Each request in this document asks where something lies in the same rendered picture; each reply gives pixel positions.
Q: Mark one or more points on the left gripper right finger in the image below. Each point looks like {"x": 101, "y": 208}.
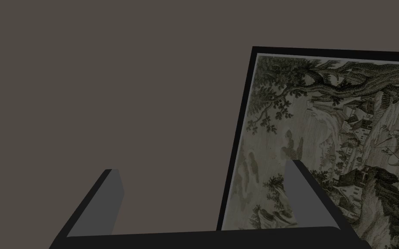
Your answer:
{"x": 306, "y": 200}

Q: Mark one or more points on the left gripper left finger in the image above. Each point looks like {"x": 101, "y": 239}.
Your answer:
{"x": 99, "y": 207}

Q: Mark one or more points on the black framed landscape picture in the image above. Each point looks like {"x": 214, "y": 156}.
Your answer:
{"x": 341, "y": 121}

